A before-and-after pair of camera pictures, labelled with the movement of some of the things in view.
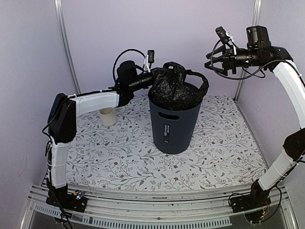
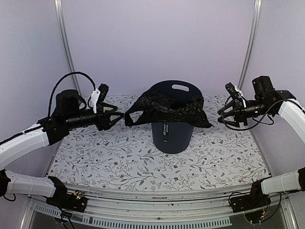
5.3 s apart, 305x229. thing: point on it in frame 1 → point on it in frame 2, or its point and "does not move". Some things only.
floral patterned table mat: [223, 154] does not move
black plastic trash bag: [170, 91] → [159, 106]
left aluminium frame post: [59, 12] does not move
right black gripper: [228, 59] → [239, 112]
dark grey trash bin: [173, 130] → [175, 137]
